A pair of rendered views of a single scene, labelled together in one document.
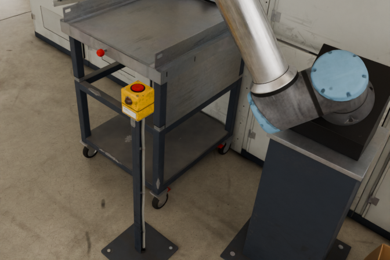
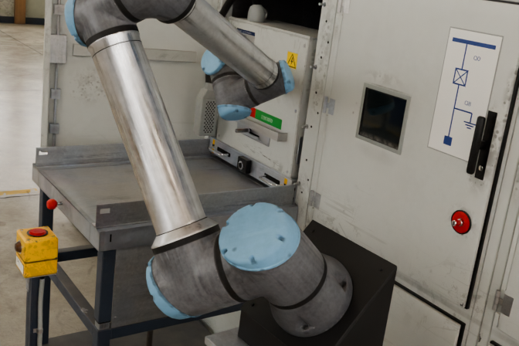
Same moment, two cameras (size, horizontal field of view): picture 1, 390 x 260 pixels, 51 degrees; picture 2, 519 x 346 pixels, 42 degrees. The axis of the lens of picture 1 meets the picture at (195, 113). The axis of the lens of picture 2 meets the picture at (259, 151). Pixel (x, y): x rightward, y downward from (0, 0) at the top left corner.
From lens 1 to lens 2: 0.79 m
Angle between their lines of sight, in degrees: 27
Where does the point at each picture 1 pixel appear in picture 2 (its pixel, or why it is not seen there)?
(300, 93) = (204, 255)
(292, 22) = (332, 209)
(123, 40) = (89, 195)
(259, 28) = (156, 156)
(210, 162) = not seen: outside the picture
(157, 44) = not seen: hidden behind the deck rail
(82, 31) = (47, 178)
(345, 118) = (293, 320)
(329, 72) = (241, 229)
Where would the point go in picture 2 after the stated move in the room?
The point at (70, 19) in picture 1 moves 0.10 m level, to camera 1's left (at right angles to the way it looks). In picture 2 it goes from (45, 164) to (20, 159)
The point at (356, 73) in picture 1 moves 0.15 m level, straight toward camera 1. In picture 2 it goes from (270, 232) to (213, 249)
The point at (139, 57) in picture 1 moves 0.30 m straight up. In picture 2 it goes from (89, 214) to (94, 113)
